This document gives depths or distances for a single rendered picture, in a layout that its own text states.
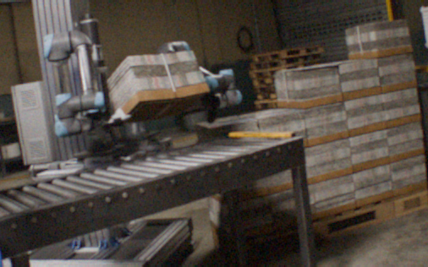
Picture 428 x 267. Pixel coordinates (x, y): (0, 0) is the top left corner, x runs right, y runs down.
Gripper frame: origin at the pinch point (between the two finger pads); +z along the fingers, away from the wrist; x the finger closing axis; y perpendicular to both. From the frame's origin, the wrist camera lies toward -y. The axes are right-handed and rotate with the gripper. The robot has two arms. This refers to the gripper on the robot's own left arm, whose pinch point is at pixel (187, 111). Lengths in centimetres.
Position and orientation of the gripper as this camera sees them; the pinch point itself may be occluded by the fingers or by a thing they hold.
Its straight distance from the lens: 267.7
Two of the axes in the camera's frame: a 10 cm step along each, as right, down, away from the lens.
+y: -3.6, -9.0, 2.4
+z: -7.8, 1.5, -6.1
